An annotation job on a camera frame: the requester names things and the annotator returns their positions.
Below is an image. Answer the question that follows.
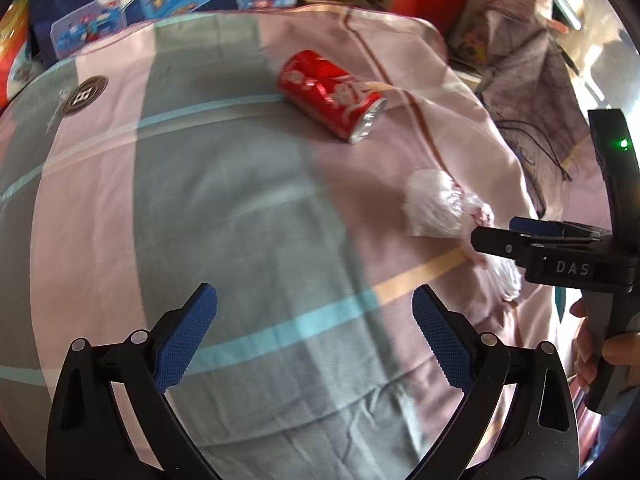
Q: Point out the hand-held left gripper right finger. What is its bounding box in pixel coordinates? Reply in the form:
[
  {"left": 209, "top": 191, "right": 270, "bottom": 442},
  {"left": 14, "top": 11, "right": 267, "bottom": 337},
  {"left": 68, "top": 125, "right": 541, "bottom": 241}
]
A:
[{"left": 411, "top": 284, "right": 587, "bottom": 480}]

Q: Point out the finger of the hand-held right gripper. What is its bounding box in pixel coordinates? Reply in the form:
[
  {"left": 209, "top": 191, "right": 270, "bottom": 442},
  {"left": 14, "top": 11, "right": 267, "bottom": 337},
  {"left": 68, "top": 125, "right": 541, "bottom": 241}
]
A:
[
  {"left": 509, "top": 216, "right": 615, "bottom": 240},
  {"left": 470, "top": 226, "right": 613, "bottom": 267}
]

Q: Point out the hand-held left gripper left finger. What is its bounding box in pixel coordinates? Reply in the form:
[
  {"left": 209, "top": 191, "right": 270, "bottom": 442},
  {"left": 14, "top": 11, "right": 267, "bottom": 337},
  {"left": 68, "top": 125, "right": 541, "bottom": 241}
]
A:
[{"left": 46, "top": 282, "right": 221, "bottom": 480}]

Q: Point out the clear plastic wrapper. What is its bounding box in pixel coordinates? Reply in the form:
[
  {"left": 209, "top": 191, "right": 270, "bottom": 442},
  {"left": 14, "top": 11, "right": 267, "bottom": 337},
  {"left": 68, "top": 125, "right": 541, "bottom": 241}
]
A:
[{"left": 402, "top": 167, "right": 523, "bottom": 303}]

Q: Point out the person's right hand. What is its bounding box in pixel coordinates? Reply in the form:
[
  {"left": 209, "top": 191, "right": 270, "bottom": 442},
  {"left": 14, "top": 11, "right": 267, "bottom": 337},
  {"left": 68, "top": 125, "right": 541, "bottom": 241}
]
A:
[{"left": 570, "top": 299, "right": 640, "bottom": 397}]

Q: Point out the grey purple cloth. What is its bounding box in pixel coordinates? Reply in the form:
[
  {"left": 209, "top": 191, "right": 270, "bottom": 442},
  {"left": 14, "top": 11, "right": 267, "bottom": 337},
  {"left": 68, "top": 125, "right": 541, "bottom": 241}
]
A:
[{"left": 474, "top": 0, "right": 601, "bottom": 188}]

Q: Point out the pink and grey striped bedsheet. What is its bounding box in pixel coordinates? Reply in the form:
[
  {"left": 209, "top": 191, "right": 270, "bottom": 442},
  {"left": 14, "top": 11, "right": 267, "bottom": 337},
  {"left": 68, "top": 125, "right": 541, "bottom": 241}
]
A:
[{"left": 0, "top": 2, "right": 601, "bottom": 480}]

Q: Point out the red soda can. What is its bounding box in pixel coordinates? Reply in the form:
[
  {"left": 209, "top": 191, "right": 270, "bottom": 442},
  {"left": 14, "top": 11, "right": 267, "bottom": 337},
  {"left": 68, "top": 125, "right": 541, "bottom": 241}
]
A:
[{"left": 278, "top": 50, "right": 388, "bottom": 145}]

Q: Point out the colourful cartoon bag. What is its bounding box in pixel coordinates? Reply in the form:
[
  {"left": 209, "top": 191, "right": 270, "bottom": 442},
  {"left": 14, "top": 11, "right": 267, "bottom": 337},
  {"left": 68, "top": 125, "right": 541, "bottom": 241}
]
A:
[{"left": 0, "top": 0, "right": 32, "bottom": 108}]

